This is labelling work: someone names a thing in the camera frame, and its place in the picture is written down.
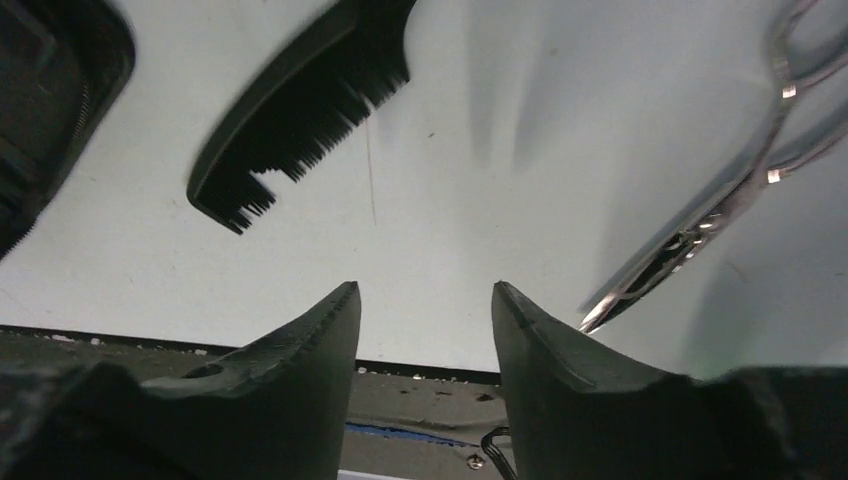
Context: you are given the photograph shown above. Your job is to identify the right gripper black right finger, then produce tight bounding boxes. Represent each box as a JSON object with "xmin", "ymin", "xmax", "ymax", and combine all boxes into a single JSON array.
[{"xmin": 491, "ymin": 281, "xmax": 668, "ymax": 479}]

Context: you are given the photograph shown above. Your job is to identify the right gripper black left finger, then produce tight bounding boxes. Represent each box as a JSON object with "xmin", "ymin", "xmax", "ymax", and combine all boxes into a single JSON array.
[{"xmin": 139, "ymin": 281, "xmax": 361, "ymax": 479}]

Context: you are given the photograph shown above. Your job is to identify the black handled styling comb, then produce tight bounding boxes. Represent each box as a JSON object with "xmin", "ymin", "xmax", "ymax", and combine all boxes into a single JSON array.
[{"xmin": 186, "ymin": 1, "xmax": 415, "ymax": 234}]

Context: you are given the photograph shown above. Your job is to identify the silver scissors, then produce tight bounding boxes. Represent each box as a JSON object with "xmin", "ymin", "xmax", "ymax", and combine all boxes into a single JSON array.
[{"xmin": 578, "ymin": 1, "xmax": 847, "ymax": 335}]

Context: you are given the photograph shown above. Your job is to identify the black zippered tool case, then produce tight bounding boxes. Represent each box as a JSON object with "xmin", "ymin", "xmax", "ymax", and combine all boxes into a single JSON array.
[{"xmin": 1, "ymin": 1, "xmax": 136, "ymax": 255}]

